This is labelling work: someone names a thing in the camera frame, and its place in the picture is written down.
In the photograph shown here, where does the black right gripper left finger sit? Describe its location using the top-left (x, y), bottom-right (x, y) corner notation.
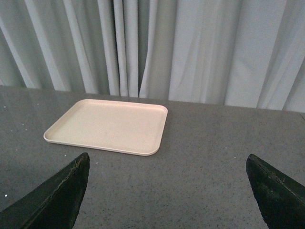
top-left (0, 153), bottom-right (90, 229)

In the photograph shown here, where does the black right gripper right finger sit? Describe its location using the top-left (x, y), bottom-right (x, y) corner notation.
top-left (246, 154), bottom-right (305, 229)

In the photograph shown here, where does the beige rectangular tray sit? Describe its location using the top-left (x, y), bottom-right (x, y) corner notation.
top-left (43, 99), bottom-right (168, 156)

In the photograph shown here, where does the grey-white pleated curtain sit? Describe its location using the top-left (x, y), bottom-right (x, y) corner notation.
top-left (0, 0), bottom-right (305, 112)

